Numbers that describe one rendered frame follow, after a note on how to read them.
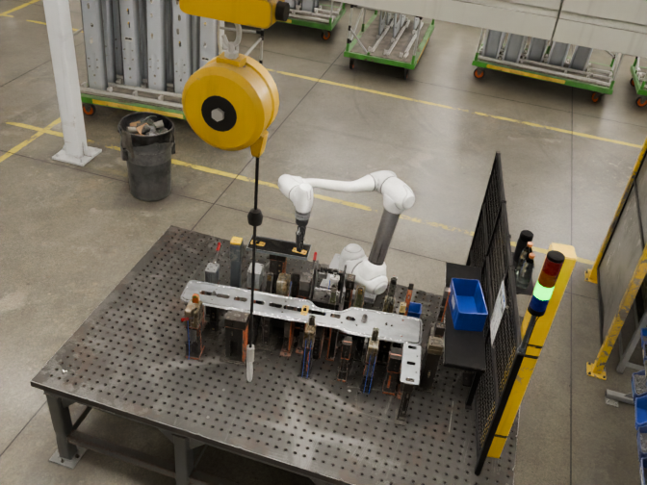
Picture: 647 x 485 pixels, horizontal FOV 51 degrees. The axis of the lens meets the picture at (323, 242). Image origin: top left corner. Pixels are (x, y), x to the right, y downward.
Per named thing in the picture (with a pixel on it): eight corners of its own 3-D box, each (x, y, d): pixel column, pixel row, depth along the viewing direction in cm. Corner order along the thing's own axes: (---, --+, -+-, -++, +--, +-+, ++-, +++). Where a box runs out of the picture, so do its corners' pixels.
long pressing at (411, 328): (176, 303, 379) (176, 301, 378) (189, 279, 397) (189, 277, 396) (421, 347, 369) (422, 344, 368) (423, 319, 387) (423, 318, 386)
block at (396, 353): (379, 394, 377) (386, 358, 360) (381, 379, 386) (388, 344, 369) (396, 396, 376) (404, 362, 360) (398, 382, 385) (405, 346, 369)
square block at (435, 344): (417, 391, 381) (428, 344, 360) (418, 380, 388) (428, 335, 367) (431, 394, 381) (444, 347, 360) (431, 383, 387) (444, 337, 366)
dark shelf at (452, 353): (443, 367, 357) (444, 363, 355) (445, 265, 429) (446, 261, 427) (484, 374, 355) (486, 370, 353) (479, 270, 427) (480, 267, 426)
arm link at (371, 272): (367, 278, 443) (387, 297, 429) (348, 282, 433) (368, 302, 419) (401, 173, 405) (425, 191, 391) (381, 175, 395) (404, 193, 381)
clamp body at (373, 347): (356, 393, 376) (364, 348, 356) (358, 377, 386) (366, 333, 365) (372, 395, 376) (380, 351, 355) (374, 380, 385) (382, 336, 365)
